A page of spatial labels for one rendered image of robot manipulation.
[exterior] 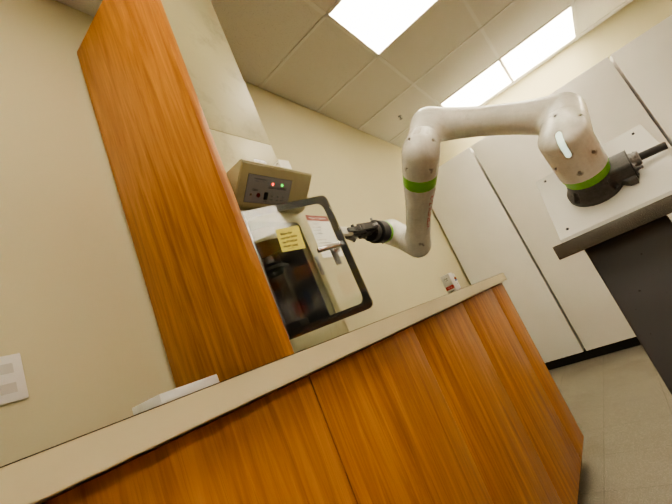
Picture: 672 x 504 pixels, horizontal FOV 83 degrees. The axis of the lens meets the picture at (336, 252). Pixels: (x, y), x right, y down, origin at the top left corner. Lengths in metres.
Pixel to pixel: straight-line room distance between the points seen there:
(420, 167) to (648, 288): 0.69
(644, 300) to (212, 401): 1.11
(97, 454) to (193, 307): 0.75
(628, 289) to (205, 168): 1.20
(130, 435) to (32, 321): 0.83
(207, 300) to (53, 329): 0.41
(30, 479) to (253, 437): 0.27
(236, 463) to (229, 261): 0.58
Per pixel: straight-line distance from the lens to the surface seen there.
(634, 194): 1.33
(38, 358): 1.27
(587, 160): 1.26
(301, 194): 1.35
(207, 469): 0.57
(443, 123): 1.37
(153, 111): 1.39
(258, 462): 0.62
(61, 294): 1.34
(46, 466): 0.48
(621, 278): 1.30
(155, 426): 0.51
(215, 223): 1.09
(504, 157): 3.99
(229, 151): 1.33
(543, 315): 3.94
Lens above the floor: 0.92
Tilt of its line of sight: 13 degrees up
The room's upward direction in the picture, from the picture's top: 23 degrees counter-clockwise
